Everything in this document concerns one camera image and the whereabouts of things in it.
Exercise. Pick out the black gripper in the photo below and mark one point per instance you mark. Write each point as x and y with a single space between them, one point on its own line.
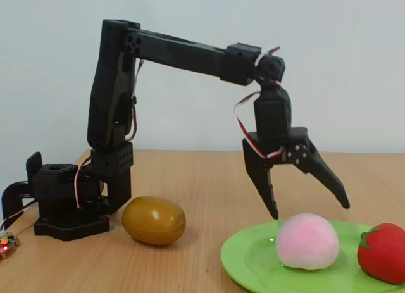
265 145

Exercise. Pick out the pink plush peach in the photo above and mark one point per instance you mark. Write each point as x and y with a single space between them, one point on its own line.
307 242

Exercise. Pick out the black robot arm with base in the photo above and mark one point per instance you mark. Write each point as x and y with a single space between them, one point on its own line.
174 49

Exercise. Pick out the green oval plate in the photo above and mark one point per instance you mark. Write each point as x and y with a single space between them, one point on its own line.
253 258

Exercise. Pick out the red toy tomato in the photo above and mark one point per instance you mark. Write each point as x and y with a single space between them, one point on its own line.
384 255

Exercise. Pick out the brown toy kiwi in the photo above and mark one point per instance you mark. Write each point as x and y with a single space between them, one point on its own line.
152 221

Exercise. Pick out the black table clamp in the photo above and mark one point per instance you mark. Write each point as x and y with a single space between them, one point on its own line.
12 191

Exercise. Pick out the small controller circuit board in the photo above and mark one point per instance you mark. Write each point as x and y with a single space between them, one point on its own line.
8 244

